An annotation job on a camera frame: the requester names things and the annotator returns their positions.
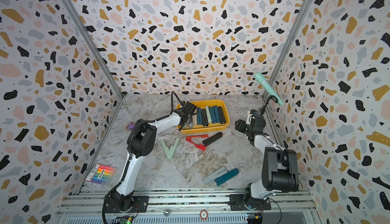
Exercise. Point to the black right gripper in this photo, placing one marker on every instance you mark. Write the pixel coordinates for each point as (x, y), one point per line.
(242, 126)

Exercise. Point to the beige pruning pliers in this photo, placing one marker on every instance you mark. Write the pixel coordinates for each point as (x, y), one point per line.
(195, 119)

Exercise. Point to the grey pruning pliers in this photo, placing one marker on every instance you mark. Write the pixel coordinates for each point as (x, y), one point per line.
(210, 178)
(190, 123)

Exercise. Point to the mint V pruning pliers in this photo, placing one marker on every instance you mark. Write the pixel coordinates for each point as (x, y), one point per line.
(170, 151)

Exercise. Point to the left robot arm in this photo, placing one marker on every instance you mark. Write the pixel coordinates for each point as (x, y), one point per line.
(140, 144)

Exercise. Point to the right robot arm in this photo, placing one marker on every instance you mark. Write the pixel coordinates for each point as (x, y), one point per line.
(280, 168)

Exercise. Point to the yellow plastic storage box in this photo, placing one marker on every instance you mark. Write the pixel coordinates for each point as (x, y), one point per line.
(213, 126)

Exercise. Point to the red pruning pliers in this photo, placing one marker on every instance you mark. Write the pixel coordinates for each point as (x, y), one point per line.
(197, 141)

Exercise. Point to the colourful card box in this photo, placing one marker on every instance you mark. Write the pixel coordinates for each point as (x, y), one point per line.
(130, 126)

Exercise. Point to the black microphone stand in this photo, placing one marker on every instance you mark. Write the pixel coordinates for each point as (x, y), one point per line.
(263, 109)

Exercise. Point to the mint green microphone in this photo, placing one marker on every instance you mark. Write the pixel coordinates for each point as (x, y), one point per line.
(262, 81)

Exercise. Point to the rainbow marker pack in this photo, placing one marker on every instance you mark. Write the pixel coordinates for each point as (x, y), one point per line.
(101, 174)

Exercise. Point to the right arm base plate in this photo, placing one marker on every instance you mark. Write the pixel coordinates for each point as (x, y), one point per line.
(241, 202)

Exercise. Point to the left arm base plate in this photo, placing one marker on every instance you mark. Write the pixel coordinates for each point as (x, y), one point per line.
(134, 204)

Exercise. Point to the aluminium frame rail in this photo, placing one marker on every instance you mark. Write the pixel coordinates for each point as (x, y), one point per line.
(188, 206)

